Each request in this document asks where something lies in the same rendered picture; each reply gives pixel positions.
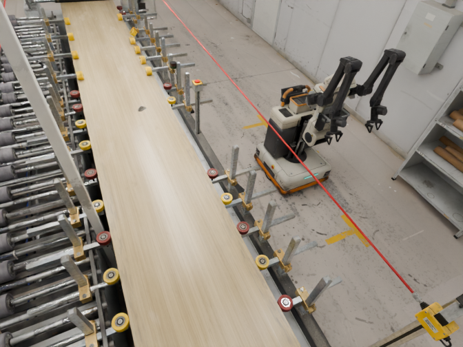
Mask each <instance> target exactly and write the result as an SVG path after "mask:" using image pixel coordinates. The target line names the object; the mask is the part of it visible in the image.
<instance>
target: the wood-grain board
mask: <svg viewBox="0 0 463 347"><path fill-rule="evenodd" d="M61 9H62V13H63V19H64V18H66V17H69V20H70V23H71V25H66V24H65V29H66V32H67V34H68V33H73V36H74V41H70V40H69V38H68V41H69V45H70V51H75V50H76V51H77V52H78V54H79V59H73V57H72V60H73V64H74V69H75V73H76V72H78V71H82V73H83V75H84V80H78V78H76V79H77V83H78V86H79V92H80V95H81V101H82V105H83V111H84V114H85V120H86V124H87V127H88V133H89V137H90V142H91V146H92V152H93V156H94V161H95V165H96V171H97V174H98V178H99V184H100V188H101V193H102V196H103V203H104V206H105V212H106V216H107V221H108V225H109V228H110V234H111V238H112V244H113V247H114V253H115V257H116V263H117V266H118V270H119V275H120V279H121V285H122V289H123V294H124V298H125V304H126V307H127V313H128V317H129V321H130V326H131V329H132V336H133V339H134V345H135V347H301V345H300V344H299V342H298V340H297V338H296V336H295V335H294V332H293V331H292V329H291V327H290V325H289V323H288V321H287V320H286V318H285V316H284V314H283V313H282V311H281V309H280V307H279V305H278V303H277V301H276V299H275V297H274V296H273V294H272V292H271V290H270V289H269V287H268V285H267V283H266V281H265V279H264V277H263V275H262V274H261V272H260V270H259V268H258V266H257V265H256V263H255V261H254V259H253V257H252V256H251V253H250V252H249V250H248V248H247V246H246V244H245V243H244V241H243V239H242V237H241V235H240V234H239V232H238V229H237V228H236V226H235V224H234V222H233V220H232V219H231V217H230V215H229V213H228V211H227V210H226V208H225V205H224V204H223V202H222V200H221V199H220V196H219V195H218V193H217V191H216V189H215V187H214V186H213V184H212V182H211V180H210V179H209V176H208V175H207V172H206V171H205V169H204V167H203V165H202V164H201V162H200V160H199V158H198V156H197V155H196V152H195V151H194V148H193V147H192V145H191V143H190V141H189V140H188V138H187V136H186V134H185V132H184V131H183V128H182V127H181V125H180V123H179V121H178V119H177V117H176V116H175V114H174V112H173V110H172V108H171V107H170V105H169V103H168V101H167V99H166V97H165V95H164V93H163V92H162V90H161V88H160V86H159V85H158V83H157V81H156V79H155V78H154V75H153V74H152V75H149V76H147V75H146V73H145V67H149V66H148V64H147V62H146V64H141V63H140V61H139V57H140V56H142V54H141V53H140V54H135V51H134V46H137V44H132V45H131V44H130V40H129V37H132V35H131V34H130V31H129V30H128V28H127V26H126V24H125V22H124V20H122V21H119V20H118V18H117V14H120V13H119V11H118V9H117V7H116V6H115V4H114V3H93V4H81V5H68V6H61ZM140 106H143V107H146V108H147V109H145V110H143V111H141V112H139V111H138V108H139V107H140Z"/></svg>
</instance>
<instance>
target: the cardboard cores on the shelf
mask: <svg viewBox="0 0 463 347"><path fill-rule="evenodd" d="M449 116H450V117H451V118H452V119H454V120H455V122H454V123H453V126H455V127H456V128H458V129H459V130H460V131H462V132H463V108H462V109H459V110H458V111H457V110H455V111H453V112H452V113H451V114H450V115H449ZM439 141H440V142H442V143H443V144H445V145H446V146H447V147H445V148H442V147H441V146H437V147H436V148H435V149H434V150H433V151H434V152H435V153H437V154H438V155H439V156H441V157H442V158H443V159H445V160H446V161H447V162H449V163H451V164H452V165H453V166H454V167H456V168H457V169H459V170H460V171H461V172H462V173H463V149H462V148H461V147H459V146H458V145H456V144H455V143H454V142H453V141H451V140H450V139H448V138H447V137H446V136H442V137H441V138H440V139H439Z"/></svg>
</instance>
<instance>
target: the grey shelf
mask: <svg viewBox="0 0 463 347"><path fill-rule="evenodd" d="M462 108H463V81H462V82H461V83H460V85H459V86H458V88H457V89H456V90H455V92H454V93H453V95H452V96H451V97H450V99H449V100H448V101H447V103H446V104H445V106H444V107H443V108H442V110H441V111H440V113H439V114H438V115H437V116H436V118H435V120H434V121H433V122H432V123H431V125H430V126H429V128H428V129H427V130H426V131H425V133H424V135H423V136H422V137H421V139H420V140H419V141H418V143H417V144H416V146H415V147H414V148H413V150H412V151H411V153H410V154H409V155H408V156H407V158H406V159H405V161H404V162H403V163H402V165H401V166H400V168H399V169H398V170H397V171H396V173H395V174H394V176H393V177H392V178H391V179H392V180H396V177H397V176H398V175H399V176H400V177H401V178H403V179H404V180H405V181H406V182H408V183H409V184H410V185H411V186H412V187H413V188H414V189H415V190H416V191H417V192H418V193H419V194H420V195H421V196H422V197H423V198H425V199H426V200H427V201H428V202H429V203H430V204H432V205H433V206H434V207H435V208H436V209H437V210H438V211H439V212H440V213H441V214H442V215H443V216H444V217H445V218H447V219H448V220H449V221H450V222H451V223H452V224H454V225H455V226H456V227H457V228H458V229H459V230H460V231H459V232H457V233H456V234H455V235H454V236H453V237H454V238H456V239H458V238H459V237H460V236H461V235H462V234H463V173H462V172H461V171H460V170H459V169H457V168H456V167H454V166H453V165H452V164H451V163H449V162H447V161H446V160H445V159H443V158H442V157H441V156H439V155H438V154H437V153H435V152H434V151H433V150H434V149H435V148H436V147H437V146H441V147H442V148H445V147H447V146H446V145H445V144H443V143H442V142H440V141H439V139H440V138H441V137H442V136H446V137H447V138H448V139H450V140H451V141H453V142H454V143H455V144H456V145H458V146H459V147H461V148H462V149H463V132H462V131H460V130H459V129H458V128H456V127H455V126H453V123H454V122H455V120H454V119H452V118H451V117H450V116H449V115H450V114H451V113H452V112H453V111H455V110H457V111H458V110H459V109H462Z"/></svg>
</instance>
